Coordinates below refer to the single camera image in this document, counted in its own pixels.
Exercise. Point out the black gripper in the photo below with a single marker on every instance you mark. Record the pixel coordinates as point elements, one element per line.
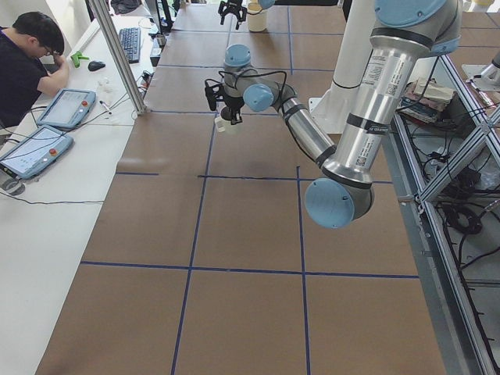
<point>233,104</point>
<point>231,6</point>

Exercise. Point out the white ribbed HOME mug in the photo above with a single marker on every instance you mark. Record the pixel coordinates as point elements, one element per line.
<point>225,126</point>

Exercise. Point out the cream plastic bin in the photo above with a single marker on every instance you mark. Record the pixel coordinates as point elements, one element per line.
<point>256,17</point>

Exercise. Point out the black keyboard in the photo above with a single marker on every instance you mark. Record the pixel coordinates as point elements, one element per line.
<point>130,40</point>

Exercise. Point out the brown paper table mat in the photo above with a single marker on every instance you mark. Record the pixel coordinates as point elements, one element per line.
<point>203,259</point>

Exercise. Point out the black computer mouse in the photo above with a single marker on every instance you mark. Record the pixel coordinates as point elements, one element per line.
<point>95,65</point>

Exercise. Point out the green plastic tool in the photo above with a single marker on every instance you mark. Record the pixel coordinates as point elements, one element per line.
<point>77,57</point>

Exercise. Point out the upper teach pendant tablet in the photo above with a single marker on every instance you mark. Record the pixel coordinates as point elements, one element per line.
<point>67,109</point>

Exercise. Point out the teach pendant tablet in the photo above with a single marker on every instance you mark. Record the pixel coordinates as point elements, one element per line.
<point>36,153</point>
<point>67,109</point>

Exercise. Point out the stack of books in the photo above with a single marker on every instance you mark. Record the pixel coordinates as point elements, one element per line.
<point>425,101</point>

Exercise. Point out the lower teach pendant tablet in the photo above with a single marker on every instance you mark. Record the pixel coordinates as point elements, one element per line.
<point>36,153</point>

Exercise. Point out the person in dark shirt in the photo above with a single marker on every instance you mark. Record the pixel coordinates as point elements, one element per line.
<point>32,64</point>

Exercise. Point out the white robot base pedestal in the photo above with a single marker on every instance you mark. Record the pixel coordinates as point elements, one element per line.
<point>331,110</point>

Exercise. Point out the grey aluminium frame post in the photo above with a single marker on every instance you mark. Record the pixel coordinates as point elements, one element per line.
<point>101,13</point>

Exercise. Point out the aluminium side frame rail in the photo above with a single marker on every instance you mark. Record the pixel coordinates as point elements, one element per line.
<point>447,180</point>

